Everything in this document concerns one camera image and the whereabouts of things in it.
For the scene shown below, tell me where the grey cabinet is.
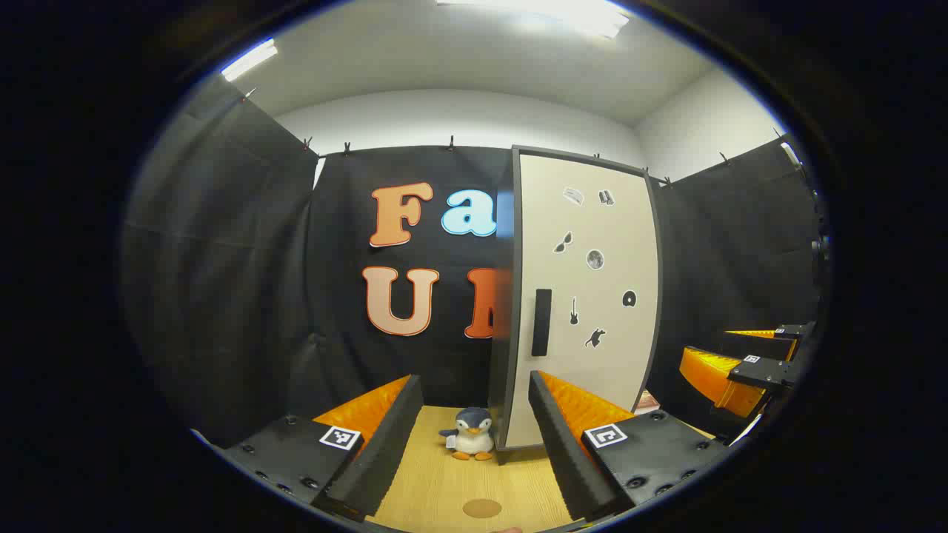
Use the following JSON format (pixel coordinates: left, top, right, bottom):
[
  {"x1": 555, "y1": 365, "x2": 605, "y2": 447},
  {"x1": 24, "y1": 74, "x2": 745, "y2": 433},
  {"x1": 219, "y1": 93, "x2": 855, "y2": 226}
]
[{"x1": 487, "y1": 144, "x2": 664, "y2": 463}]

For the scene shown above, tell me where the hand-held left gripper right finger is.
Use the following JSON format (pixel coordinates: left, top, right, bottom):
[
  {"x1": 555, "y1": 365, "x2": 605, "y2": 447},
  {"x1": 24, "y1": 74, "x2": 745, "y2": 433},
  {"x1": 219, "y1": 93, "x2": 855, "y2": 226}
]
[{"x1": 528, "y1": 370, "x2": 730, "y2": 523}]

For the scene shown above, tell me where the row of black cloth clips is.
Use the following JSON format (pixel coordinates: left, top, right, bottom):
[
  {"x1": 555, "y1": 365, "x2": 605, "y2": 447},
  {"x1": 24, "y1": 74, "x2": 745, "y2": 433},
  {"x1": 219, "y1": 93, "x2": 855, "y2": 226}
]
[{"x1": 241, "y1": 87, "x2": 730, "y2": 186}]

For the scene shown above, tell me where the long ceiling light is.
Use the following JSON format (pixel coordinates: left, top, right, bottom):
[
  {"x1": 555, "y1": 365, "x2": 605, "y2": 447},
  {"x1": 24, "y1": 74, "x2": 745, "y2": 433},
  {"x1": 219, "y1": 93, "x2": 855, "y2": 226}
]
[{"x1": 221, "y1": 38, "x2": 278, "y2": 82}]

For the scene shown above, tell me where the black backdrop cloth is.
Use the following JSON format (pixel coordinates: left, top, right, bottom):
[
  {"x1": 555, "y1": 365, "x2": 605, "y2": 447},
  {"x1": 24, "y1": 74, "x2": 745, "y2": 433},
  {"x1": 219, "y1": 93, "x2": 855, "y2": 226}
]
[{"x1": 122, "y1": 74, "x2": 827, "y2": 449}]

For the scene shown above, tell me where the black cabinet door handle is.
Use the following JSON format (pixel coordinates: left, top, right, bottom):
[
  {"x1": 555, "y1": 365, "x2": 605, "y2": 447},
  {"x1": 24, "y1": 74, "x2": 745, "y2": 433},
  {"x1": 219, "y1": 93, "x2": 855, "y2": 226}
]
[{"x1": 532, "y1": 289, "x2": 553, "y2": 358}]

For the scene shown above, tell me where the wide ceiling light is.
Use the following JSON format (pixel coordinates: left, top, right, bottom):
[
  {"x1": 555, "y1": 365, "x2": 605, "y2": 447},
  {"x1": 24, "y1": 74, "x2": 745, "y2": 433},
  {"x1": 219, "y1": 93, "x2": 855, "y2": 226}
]
[{"x1": 437, "y1": 0, "x2": 630, "y2": 39}]

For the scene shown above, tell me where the penguin plush toy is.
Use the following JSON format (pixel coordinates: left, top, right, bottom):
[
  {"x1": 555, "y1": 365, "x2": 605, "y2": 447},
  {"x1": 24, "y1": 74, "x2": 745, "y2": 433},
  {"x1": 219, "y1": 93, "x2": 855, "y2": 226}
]
[{"x1": 438, "y1": 407, "x2": 495, "y2": 461}]

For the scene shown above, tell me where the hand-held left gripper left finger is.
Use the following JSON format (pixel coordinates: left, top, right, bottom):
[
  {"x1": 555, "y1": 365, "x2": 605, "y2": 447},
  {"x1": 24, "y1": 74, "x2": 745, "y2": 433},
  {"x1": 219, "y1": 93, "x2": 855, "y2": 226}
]
[{"x1": 222, "y1": 374, "x2": 424, "y2": 523}]

